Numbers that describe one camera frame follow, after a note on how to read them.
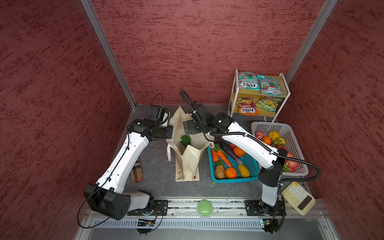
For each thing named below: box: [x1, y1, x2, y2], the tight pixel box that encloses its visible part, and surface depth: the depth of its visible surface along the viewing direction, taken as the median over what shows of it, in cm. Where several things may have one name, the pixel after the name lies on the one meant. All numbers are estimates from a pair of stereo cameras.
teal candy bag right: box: [257, 74, 286, 97], surface depth 83 cm
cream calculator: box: [281, 181, 316, 216], surface depth 77 cm
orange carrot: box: [216, 150, 232, 168], surface depth 92 cm
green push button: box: [196, 199, 214, 220], surface depth 74 cm
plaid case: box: [130, 158, 144, 183], surface depth 84 cm
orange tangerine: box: [225, 167, 238, 179], surface depth 83 cm
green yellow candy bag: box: [255, 96, 284, 113], surface depth 99 cm
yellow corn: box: [238, 164, 250, 178], surface depth 83 cm
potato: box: [214, 164, 226, 179], surface depth 84 cm
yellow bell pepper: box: [268, 131, 281, 141], surface depth 99 cm
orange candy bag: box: [236, 96, 259, 116], surface depth 97 cm
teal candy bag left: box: [238, 71, 262, 91], surface depth 87 cm
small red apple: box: [255, 131, 265, 140], surface depth 100 cm
